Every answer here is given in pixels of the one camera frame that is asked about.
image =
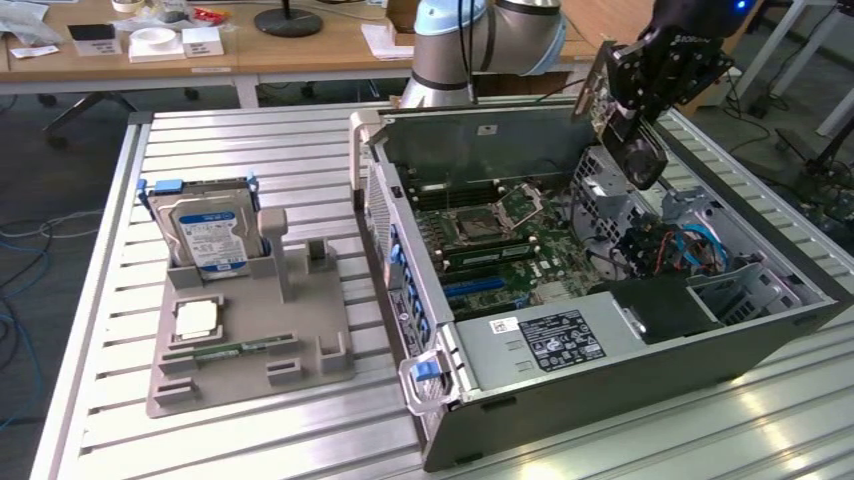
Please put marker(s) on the graphics card with metal bracket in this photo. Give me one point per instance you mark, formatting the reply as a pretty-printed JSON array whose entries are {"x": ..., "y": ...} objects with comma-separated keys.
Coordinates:
[{"x": 643, "y": 155}]

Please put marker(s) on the green motherboard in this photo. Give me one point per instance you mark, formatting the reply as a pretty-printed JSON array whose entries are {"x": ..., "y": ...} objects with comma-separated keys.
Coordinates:
[{"x": 553, "y": 260}]

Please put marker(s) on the blue expansion slot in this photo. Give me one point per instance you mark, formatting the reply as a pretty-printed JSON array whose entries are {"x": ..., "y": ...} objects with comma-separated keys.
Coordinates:
[{"x": 476, "y": 286}]

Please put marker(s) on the grey metal disk bay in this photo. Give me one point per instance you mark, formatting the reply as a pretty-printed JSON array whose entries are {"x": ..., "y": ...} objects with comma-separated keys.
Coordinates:
[{"x": 753, "y": 290}]

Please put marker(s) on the grey power supply unit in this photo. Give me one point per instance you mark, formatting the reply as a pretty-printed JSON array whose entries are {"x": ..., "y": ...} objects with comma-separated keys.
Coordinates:
[{"x": 493, "y": 360}]

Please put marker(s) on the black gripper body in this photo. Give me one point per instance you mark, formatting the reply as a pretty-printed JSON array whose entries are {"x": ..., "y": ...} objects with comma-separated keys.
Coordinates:
[{"x": 700, "y": 25}]

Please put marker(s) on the wooden desk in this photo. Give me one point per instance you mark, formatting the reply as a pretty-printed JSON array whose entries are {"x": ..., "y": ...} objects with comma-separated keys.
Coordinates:
[{"x": 100, "y": 67}]

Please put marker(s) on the white box with black top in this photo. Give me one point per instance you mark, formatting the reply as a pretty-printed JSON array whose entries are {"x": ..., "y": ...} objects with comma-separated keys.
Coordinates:
[{"x": 96, "y": 42}]

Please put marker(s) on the white label card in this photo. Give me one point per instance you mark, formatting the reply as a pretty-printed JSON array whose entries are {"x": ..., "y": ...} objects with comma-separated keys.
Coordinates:
[{"x": 33, "y": 51}]

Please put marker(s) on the hard disk in blue caddy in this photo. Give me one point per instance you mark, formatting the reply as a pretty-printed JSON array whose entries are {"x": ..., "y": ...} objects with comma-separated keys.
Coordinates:
[{"x": 206, "y": 240}]

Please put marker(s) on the grey parts rack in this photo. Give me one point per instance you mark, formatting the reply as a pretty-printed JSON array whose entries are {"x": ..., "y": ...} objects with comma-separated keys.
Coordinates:
[{"x": 253, "y": 320}]

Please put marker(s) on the flat white box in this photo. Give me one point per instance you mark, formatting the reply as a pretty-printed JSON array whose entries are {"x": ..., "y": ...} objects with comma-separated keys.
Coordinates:
[{"x": 156, "y": 55}]

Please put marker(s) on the plain white box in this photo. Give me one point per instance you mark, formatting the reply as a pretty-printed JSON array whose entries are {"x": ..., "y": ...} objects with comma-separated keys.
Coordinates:
[{"x": 201, "y": 42}]

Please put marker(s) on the open black PC case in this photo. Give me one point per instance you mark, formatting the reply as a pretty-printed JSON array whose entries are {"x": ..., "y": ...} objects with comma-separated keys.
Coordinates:
[{"x": 600, "y": 390}]

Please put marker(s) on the blue case latch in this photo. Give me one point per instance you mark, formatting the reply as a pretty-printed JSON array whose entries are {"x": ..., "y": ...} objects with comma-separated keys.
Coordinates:
[{"x": 423, "y": 372}]

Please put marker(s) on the white desk frame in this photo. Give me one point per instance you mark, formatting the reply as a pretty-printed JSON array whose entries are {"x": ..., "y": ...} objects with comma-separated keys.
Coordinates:
[{"x": 839, "y": 112}]

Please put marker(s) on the black installed RAM stick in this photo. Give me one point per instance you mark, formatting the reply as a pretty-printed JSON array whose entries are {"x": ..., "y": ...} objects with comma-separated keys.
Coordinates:
[{"x": 487, "y": 255}]

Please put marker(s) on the silver CPU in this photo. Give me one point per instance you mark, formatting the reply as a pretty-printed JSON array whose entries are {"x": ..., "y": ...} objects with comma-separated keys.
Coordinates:
[{"x": 196, "y": 321}]

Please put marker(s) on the clear plastic bag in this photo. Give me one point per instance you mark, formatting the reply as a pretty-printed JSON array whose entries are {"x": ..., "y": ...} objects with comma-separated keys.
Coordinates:
[{"x": 26, "y": 22}]

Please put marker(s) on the red packet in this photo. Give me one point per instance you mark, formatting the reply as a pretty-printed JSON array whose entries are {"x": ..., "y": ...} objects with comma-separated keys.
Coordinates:
[{"x": 209, "y": 15}]

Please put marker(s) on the green RAM stick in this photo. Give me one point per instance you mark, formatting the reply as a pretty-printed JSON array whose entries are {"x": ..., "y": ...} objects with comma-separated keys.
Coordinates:
[{"x": 220, "y": 352}]

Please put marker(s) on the white tape roll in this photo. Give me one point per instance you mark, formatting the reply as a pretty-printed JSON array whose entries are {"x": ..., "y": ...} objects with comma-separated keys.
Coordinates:
[{"x": 152, "y": 37}]

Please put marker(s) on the perforated metal drive cage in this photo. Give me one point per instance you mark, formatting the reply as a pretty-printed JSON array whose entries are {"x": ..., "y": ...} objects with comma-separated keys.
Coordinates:
[{"x": 613, "y": 200}]

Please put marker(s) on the black round lamp base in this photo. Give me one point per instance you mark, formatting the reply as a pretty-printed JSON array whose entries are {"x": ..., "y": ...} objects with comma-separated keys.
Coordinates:
[{"x": 288, "y": 22}]

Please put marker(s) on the white paper stack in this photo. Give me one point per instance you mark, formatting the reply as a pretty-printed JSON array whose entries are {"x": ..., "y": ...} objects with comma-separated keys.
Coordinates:
[{"x": 387, "y": 42}]

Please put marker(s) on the black chair base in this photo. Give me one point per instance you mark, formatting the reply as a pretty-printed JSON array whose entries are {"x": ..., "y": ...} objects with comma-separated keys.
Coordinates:
[{"x": 56, "y": 132}]

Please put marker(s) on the metal socket cover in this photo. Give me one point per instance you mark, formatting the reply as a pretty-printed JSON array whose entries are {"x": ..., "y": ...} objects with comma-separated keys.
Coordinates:
[{"x": 520, "y": 202}]

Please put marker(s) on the CPU socket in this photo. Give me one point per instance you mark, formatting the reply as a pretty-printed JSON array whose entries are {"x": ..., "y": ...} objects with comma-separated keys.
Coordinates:
[{"x": 476, "y": 225}]

